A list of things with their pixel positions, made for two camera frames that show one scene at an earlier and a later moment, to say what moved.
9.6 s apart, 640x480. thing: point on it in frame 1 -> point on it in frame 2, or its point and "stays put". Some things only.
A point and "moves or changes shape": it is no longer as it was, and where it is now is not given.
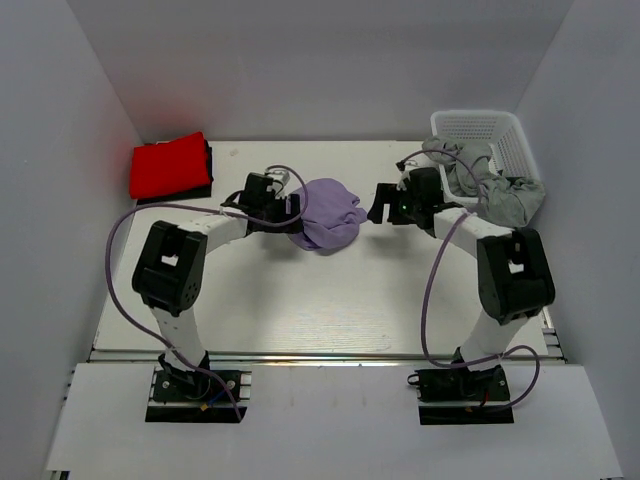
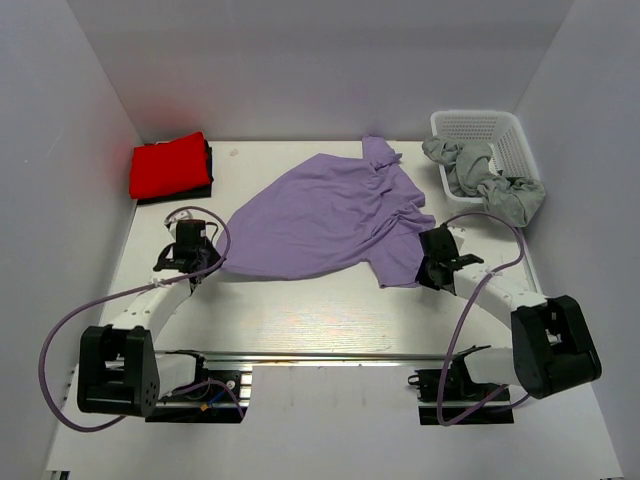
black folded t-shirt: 198,192 stays put
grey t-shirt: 502,200 stays put
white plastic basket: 500,131 stays put
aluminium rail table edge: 306,356 stays put
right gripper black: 393,206 -> 432,265
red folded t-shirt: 166,167 stays put
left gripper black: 291,206 -> 181,260
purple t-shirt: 333,217 moves or changes shape
